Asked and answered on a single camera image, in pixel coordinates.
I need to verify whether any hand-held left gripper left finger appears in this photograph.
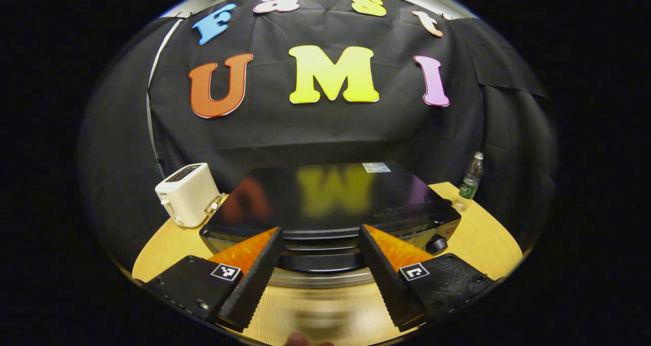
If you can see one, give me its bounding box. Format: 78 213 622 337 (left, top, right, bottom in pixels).
146 226 285 332

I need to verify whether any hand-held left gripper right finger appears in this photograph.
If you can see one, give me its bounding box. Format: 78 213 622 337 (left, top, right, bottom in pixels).
357 224 497 333

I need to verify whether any black electric oven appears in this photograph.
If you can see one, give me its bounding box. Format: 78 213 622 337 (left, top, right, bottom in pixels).
199 161 462 289

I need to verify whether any white toaster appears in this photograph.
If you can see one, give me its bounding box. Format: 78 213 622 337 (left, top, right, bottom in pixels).
155 163 227 228

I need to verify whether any clear plastic water bottle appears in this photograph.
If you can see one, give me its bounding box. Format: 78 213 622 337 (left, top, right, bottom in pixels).
454 151 484 213

